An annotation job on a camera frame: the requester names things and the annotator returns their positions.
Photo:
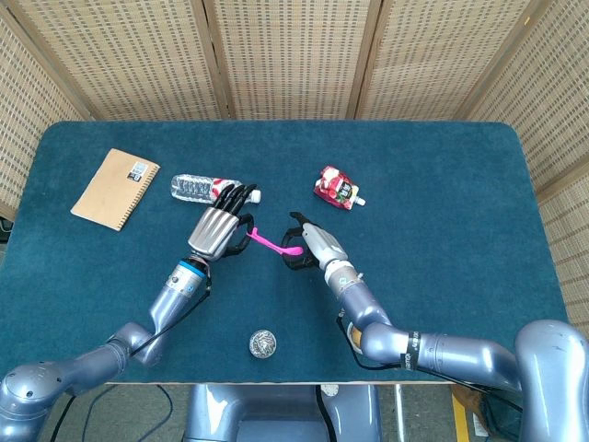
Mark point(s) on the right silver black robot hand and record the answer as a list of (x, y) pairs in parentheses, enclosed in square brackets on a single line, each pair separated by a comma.
[(324, 246)]

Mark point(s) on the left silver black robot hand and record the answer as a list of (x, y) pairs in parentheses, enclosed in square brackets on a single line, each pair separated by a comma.
[(216, 232)]

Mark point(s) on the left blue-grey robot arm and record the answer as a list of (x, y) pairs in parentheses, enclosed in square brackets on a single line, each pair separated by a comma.
[(175, 299)]

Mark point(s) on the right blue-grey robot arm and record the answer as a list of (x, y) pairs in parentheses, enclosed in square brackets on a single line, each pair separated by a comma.
[(460, 352)]

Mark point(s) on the clear plastic water bottle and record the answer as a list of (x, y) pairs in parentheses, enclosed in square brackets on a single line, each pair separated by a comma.
[(193, 188)]

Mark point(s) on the red spouted juice pouch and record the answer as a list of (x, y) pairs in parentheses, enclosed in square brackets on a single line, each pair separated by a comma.
[(336, 189)]

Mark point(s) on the blue felt table cover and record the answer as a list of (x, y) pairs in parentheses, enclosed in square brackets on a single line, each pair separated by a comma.
[(257, 299)]

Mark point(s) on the brown spiral notebook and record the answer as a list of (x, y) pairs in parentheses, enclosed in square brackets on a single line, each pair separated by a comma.
[(112, 191)]

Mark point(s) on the silver embossed round tin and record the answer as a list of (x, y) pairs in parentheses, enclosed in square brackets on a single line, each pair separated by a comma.
[(262, 344)]

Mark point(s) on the white round torso knob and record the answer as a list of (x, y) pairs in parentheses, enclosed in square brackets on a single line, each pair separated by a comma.
[(330, 390)]

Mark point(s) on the blue-grey robot torso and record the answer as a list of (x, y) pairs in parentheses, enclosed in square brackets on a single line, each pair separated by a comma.
[(257, 414)]

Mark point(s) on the white table leg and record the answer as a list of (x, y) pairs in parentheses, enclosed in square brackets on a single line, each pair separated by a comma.
[(399, 414)]

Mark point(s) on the woven bamboo screen panel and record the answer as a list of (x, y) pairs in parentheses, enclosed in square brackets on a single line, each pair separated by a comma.
[(27, 115), (552, 115), (129, 60), (290, 60), (437, 60)]

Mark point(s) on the brown paper bag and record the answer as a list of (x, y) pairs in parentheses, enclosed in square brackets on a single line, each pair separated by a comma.
[(467, 398)]

